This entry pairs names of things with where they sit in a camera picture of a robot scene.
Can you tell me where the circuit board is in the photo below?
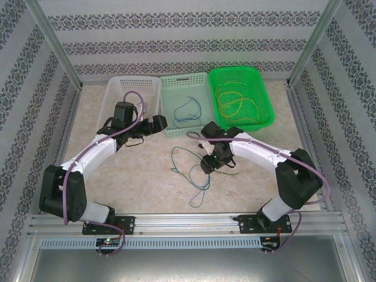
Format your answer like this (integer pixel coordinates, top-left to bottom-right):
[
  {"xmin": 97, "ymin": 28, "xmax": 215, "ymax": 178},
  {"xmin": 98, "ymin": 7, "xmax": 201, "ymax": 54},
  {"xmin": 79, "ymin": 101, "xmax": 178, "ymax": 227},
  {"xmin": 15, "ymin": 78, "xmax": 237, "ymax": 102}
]
[
  {"xmin": 96, "ymin": 237, "xmax": 122, "ymax": 247},
  {"xmin": 262, "ymin": 236, "xmax": 281, "ymax": 250}
]

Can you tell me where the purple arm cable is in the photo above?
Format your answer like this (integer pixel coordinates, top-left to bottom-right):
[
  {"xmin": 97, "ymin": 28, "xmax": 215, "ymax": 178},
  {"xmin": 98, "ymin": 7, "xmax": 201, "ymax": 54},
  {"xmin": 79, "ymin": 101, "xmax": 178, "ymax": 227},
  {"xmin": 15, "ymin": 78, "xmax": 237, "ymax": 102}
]
[
  {"xmin": 186, "ymin": 131, "xmax": 330, "ymax": 255},
  {"xmin": 63, "ymin": 91, "xmax": 147, "ymax": 256}
]

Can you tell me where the white plastic basket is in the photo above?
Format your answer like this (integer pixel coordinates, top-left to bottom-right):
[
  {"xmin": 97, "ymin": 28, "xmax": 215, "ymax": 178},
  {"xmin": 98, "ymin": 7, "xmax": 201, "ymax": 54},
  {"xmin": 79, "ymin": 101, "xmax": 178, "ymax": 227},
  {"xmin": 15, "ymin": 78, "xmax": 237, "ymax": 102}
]
[{"xmin": 96, "ymin": 75, "xmax": 163, "ymax": 137}]

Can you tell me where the aluminium side rail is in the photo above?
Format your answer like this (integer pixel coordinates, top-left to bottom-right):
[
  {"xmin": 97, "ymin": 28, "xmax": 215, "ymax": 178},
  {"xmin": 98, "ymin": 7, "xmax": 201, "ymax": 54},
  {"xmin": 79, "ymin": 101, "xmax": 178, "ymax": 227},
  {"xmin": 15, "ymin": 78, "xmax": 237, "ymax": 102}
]
[
  {"xmin": 286, "ymin": 83, "xmax": 346, "ymax": 217},
  {"xmin": 39, "ymin": 85, "xmax": 85, "ymax": 215}
]

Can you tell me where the grey slotted cable duct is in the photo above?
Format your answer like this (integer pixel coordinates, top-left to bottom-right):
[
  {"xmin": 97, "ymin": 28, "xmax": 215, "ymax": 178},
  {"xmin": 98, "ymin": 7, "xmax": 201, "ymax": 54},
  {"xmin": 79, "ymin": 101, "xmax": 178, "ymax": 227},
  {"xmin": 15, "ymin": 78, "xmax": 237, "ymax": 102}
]
[{"xmin": 39, "ymin": 237, "xmax": 262, "ymax": 250}]

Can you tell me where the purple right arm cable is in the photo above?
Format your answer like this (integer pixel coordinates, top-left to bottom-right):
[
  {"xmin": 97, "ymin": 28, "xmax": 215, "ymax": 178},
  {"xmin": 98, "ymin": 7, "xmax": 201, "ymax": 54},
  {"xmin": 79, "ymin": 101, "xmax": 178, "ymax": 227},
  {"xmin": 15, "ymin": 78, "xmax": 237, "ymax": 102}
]
[{"xmin": 186, "ymin": 131, "xmax": 330, "ymax": 255}]

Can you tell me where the aluminium frame post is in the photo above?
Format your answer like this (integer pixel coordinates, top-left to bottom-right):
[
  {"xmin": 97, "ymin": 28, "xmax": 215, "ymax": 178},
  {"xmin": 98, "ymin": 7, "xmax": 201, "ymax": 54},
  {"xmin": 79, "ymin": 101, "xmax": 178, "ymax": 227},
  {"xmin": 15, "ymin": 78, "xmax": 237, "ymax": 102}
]
[
  {"xmin": 286, "ymin": 0, "xmax": 344, "ymax": 89},
  {"xmin": 23, "ymin": 0, "xmax": 85, "ymax": 90}
]

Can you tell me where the left circuit board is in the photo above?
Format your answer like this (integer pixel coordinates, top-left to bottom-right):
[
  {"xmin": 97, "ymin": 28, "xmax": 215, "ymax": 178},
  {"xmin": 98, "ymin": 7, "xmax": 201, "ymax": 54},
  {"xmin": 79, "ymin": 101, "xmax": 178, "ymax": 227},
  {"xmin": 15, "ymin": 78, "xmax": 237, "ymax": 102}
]
[{"xmin": 96, "ymin": 237, "xmax": 122, "ymax": 247}]

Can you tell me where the black left camera cable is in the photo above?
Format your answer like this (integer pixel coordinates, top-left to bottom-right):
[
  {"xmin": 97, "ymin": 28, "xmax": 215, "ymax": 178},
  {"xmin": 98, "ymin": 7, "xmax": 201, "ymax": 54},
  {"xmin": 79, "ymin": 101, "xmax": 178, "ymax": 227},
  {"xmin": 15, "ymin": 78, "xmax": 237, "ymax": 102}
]
[{"xmin": 122, "ymin": 136, "xmax": 145, "ymax": 148}]

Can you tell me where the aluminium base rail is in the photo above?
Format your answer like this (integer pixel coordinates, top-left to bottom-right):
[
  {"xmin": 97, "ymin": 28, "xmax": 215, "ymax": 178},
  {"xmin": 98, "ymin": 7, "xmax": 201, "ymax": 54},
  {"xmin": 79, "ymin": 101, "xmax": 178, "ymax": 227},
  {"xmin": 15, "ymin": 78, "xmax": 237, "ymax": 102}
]
[{"xmin": 29, "ymin": 213, "xmax": 344, "ymax": 236}]

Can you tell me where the pale green plastic basket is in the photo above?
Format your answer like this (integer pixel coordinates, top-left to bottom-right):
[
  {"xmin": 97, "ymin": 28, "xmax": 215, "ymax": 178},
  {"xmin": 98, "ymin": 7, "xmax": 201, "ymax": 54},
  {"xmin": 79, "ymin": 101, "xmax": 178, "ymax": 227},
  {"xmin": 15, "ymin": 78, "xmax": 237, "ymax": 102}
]
[{"xmin": 159, "ymin": 72, "xmax": 220, "ymax": 139}]

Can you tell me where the bright green plastic basket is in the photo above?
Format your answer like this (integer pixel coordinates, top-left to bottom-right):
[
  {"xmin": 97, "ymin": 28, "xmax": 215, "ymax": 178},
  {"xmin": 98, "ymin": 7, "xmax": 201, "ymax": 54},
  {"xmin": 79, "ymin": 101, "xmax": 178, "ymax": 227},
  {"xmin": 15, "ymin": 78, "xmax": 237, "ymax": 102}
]
[{"xmin": 207, "ymin": 66, "xmax": 276, "ymax": 133}]

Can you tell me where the grey metal base panel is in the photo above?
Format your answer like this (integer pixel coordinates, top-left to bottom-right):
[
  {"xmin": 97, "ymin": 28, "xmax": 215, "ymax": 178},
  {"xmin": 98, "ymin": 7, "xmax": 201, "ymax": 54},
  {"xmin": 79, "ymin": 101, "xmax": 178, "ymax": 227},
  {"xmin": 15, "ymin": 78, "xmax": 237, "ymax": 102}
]
[{"xmin": 16, "ymin": 234, "xmax": 362, "ymax": 282}]

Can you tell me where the blue cable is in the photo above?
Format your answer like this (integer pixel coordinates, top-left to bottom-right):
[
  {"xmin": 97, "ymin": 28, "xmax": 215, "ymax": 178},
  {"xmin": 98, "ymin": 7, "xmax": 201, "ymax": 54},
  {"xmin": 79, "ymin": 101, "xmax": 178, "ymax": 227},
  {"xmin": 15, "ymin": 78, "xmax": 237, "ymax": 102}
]
[
  {"xmin": 172, "ymin": 113, "xmax": 203, "ymax": 123},
  {"xmin": 172, "ymin": 95, "xmax": 204, "ymax": 122},
  {"xmin": 176, "ymin": 164, "xmax": 212, "ymax": 208}
]

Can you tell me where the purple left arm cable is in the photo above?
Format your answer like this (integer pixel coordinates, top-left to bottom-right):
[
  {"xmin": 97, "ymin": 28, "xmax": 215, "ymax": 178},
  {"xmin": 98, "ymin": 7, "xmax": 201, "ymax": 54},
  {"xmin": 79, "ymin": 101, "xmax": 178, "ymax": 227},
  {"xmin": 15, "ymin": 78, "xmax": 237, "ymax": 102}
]
[{"xmin": 63, "ymin": 91, "xmax": 147, "ymax": 256}]

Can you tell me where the right circuit board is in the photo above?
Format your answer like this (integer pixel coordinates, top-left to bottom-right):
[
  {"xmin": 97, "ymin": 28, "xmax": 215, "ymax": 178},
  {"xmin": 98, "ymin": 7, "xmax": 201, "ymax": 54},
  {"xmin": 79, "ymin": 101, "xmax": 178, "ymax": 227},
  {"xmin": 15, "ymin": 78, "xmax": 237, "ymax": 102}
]
[{"xmin": 262, "ymin": 236, "xmax": 281, "ymax": 250}]

